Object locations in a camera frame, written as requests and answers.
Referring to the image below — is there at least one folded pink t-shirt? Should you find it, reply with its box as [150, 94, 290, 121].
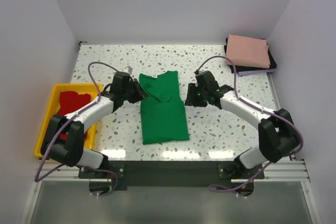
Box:
[226, 34, 270, 69]

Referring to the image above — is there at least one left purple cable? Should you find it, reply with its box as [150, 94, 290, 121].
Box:
[34, 61, 133, 197]

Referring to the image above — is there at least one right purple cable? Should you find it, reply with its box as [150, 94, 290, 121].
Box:
[193, 56, 305, 192]

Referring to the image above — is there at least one purple cable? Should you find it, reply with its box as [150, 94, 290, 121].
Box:
[34, 61, 133, 197]
[193, 56, 305, 192]

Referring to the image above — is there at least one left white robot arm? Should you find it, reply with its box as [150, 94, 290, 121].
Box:
[40, 71, 148, 178]

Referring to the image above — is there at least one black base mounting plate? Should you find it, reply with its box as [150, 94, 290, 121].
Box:
[78, 161, 265, 191]

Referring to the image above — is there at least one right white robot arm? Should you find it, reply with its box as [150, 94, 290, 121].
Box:
[185, 71, 302, 178]

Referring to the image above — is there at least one folded lavender t-shirt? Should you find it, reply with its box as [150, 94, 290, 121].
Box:
[237, 68, 277, 77]

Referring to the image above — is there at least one green t-shirt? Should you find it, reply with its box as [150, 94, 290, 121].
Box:
[139, 71, 190, 145]

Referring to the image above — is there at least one yellow plastic bin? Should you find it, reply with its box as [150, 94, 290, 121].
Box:
[34, 83, 98, 157]

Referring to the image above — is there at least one red t-shirt in bin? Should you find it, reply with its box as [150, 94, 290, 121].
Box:
[56, 91, 91, 141]

